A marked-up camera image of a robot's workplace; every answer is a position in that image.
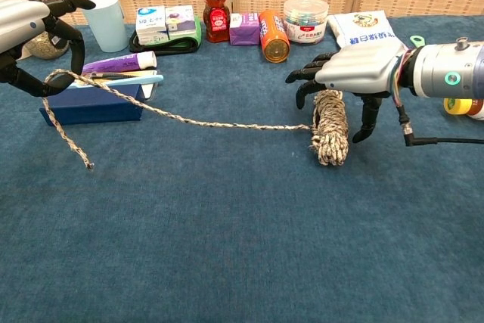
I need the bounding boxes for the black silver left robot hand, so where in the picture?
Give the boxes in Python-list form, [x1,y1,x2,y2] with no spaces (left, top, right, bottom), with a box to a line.
[0,0,97,98]

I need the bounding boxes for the honey bear bottle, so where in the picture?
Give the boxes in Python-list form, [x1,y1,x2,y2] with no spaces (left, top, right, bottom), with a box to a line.
[200,0,231,44]

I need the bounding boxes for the dark blue rectangular box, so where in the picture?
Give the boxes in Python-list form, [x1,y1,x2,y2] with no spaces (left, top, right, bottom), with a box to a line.
[39,83,147,126]

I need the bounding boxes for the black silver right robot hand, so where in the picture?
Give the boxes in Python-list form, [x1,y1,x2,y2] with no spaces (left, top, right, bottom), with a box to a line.
[285,41,409,144]

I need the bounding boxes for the white sugar bag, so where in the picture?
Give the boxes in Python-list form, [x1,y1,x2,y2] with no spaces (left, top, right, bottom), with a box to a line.
[327,10,408,51]

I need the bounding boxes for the white and purple drink carton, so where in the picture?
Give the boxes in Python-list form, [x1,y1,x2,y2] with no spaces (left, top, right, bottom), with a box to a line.
[165,5,197,41]

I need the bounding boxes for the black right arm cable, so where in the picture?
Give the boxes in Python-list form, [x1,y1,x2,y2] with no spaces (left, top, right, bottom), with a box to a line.
[395,103,484,147]

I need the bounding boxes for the razor in yellow blister pack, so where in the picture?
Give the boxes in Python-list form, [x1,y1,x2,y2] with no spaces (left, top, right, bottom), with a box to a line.
[75,69,160,103]

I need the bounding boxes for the light blue toothbrush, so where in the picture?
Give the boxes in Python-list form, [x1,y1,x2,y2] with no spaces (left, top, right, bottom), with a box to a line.
[70,74,165,89]

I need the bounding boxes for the beige braided rope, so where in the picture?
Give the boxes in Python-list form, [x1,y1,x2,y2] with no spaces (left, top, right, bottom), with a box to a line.
[42,68,349,171]

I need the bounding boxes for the purple toothpaste tube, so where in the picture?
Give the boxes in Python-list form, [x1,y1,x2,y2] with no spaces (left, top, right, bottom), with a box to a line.
[81,51,158,75]

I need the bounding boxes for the clear round tub of clips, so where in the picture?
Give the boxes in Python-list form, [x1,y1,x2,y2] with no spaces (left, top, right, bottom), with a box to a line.
[283,0,330,45]

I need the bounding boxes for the orange cylindrical can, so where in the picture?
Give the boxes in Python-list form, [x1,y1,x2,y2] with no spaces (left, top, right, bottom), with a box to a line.
[259,9,291,64]

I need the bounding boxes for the small purple box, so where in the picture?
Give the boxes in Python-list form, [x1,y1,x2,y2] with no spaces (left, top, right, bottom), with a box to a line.
[229,12,262,46]

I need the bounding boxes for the light blue plastic cup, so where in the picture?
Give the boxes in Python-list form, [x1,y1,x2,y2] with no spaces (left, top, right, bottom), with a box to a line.
[81,0,129,54]

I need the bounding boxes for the white drink bottle yellow cap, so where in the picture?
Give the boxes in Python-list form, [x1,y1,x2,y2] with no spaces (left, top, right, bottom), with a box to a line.
[443,98,484,122]

